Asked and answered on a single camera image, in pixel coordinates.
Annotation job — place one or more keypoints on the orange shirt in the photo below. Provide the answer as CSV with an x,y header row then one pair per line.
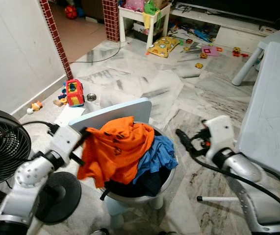
x,y
115,147

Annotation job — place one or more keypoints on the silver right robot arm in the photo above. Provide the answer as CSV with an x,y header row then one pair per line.
x,y
257,196

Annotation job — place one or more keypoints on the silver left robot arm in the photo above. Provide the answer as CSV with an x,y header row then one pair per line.
x,y
27,176

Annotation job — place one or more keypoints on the white paper sheet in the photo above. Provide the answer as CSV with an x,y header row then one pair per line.
x,y
70,115

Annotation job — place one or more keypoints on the blue garment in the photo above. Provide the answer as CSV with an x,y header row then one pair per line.
x,y
159,156

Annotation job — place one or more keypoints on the small metal bowl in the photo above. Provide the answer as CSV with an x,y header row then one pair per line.
x,y
91,97

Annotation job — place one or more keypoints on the red toy cube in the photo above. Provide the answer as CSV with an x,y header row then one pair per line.
x,y
74,93

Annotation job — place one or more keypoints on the round grey laundry basket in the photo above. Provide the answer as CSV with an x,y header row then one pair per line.
x,y
166,188

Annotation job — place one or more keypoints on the dark navy garment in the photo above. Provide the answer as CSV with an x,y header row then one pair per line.
x,y
149,183

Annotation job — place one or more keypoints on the small toy figure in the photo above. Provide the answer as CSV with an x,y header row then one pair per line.
x,y
36,105

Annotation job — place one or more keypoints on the small yellow toy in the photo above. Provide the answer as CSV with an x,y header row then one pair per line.
x,y
199,65

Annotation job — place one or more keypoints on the large white folding table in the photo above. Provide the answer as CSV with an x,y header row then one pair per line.
x,y
272,107

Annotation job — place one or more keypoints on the black standing fan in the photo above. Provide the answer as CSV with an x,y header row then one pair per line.
x,y
2,147

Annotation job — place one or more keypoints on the pink square toy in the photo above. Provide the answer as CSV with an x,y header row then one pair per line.
x,y
209,50

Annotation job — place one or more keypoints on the yellow toy cushion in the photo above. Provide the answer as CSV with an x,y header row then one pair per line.
x,y
163,46

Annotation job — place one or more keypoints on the white television bench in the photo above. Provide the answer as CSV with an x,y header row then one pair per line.
x,y
238,24

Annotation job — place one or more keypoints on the small light grey table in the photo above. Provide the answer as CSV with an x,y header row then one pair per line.
x,y
279,36

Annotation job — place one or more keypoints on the red ball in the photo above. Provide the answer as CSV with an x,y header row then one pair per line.
x,y
71,11

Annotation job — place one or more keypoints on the black television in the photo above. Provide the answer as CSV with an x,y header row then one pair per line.
x,y
238,6

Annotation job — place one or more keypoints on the small white side table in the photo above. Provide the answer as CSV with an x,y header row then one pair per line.
x,y
135,12

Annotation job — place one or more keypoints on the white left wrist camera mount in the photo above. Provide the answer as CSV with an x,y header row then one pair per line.
x,y
65,139

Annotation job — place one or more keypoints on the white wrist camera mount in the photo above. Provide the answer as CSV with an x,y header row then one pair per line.
x,y
221,134
65,139

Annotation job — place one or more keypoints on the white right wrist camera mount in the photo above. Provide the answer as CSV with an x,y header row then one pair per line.
x,y
221,134

